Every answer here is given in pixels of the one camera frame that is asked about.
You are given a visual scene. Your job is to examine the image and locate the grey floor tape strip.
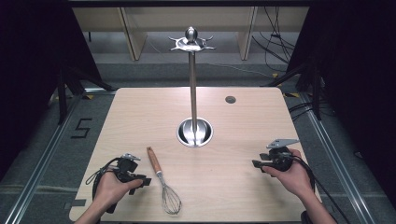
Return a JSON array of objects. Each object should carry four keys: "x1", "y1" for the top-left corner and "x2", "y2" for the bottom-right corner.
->
[{"x1": 63, "y1": 199, "x2": 87, "y2": 210}]

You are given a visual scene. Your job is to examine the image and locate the metal utensil rack stand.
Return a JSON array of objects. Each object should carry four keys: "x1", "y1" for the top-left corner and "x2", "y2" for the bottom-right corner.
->
[{"x1": 167, "y1": 25, "x2": 217, "y2": 148}]

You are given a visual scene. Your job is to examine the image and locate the metal floor rail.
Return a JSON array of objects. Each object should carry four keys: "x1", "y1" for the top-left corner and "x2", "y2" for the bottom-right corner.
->
[
  {"x1": 2, "y1": 95, "x2": 82, "y2": 224},
  {"x1": 299, "y1": 92, "x2": 378, "y2": 224}
]

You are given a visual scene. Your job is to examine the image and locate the light wooden shelf unit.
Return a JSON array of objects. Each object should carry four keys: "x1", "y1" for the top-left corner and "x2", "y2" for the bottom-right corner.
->
[{"x1": 71, "y1": 6, "x2": 310, "y2": 62}]

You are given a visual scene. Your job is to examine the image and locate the hanging black cables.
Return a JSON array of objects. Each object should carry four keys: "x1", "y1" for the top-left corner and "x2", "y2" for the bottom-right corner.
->
[{"x1": 251, "y1": 6, "x2": 297, "y2": 73}]

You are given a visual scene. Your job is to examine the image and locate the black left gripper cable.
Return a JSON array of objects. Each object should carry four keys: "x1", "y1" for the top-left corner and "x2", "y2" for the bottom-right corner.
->
[{"x1": 85, "y1": 157, "x2": 121, "y2": 201}]

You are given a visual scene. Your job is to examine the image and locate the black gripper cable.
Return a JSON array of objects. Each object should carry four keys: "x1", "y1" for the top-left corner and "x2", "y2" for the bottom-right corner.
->
[
  {"x1": 85, "y1": 157, "x2": 121, "y2": 201},
  {"x1": 290, "y1": 155, "x2": 353, "y2": 224}
]

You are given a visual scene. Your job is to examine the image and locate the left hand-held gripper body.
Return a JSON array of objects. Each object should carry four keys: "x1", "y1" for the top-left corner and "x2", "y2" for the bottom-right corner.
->
[{"x1": 116, "y1": 152, "x2": 148, "y2": 185}]

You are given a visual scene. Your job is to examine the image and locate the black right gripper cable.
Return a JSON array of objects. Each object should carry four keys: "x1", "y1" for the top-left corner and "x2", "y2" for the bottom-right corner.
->
[{"x1": 290, "y1": 155, "x2": 353, "y2": 224}]

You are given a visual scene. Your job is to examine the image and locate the black floor cables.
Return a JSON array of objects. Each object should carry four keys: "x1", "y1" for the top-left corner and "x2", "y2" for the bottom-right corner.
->
[{"x1": 287, "y1": 102, "x2": 315, "y2": 121}]

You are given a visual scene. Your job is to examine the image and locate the thin white floor cable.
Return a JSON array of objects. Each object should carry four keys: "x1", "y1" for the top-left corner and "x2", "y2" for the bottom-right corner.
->
[{"x1": 199, "y1": 61, "x2": 276, "y2": 79}]

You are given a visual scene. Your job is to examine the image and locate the black tripod stand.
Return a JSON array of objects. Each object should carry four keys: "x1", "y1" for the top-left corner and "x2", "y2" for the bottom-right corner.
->
[
  {"x1": 261, "y1": 61, "x2": 324, "y2": 121},
  {"x1": 56, "y1": 65, "x2": 117, "y2": 126}
]

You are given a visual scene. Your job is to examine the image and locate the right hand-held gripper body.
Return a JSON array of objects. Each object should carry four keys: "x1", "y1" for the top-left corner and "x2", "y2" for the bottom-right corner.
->
[{"x1": 259, "y1": 138, "x2": 301, "y2": 173}]

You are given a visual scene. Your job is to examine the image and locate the person's right hand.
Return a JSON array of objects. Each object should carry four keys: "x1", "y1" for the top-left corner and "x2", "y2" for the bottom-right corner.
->
[{"x1": 262, "y1": 147, "x2": 315, "y2": 200}]

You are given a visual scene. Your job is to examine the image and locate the wooden handled wire whisk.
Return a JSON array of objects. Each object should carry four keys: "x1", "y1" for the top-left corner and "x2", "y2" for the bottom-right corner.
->
[{"x1": 146, "y1": 146, "x2": 183, "y2": 216}]

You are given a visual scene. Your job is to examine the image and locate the person's left hand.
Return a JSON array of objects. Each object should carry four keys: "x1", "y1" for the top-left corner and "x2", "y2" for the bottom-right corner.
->
[{"x1": 92, "y1": 170, "x2": 145, "y2": 213}]

